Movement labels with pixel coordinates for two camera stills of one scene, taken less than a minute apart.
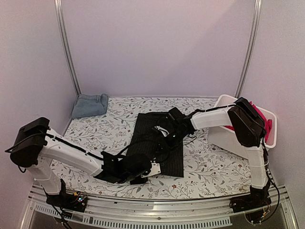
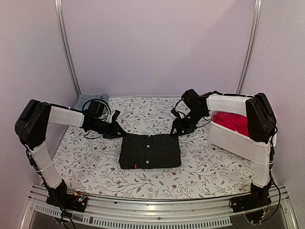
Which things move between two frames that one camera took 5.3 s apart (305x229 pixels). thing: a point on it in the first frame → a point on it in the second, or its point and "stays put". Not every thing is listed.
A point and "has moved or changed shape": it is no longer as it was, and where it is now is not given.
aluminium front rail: (209, 212) stays put
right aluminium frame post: (253, 36) stays put
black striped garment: (168, 158) has moved or changed shape
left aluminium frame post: (66, 46) stays put
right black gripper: (164, 145) → (180, 126)
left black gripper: (144, 181) → (114, 130)
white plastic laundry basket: (227, 138) stays put
